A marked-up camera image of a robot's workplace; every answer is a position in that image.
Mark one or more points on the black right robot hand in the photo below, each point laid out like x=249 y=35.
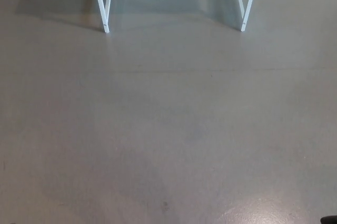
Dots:
x=330 y=220

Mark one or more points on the white metal table leg frame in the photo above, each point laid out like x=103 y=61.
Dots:
x=104 y=10
x=247 y=10

